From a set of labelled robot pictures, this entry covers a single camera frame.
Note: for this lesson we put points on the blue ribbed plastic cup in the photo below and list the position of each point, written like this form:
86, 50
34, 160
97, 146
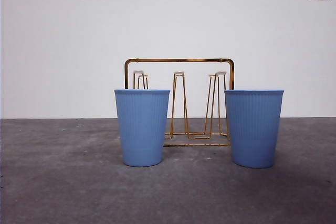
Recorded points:
141, 129
253, 129

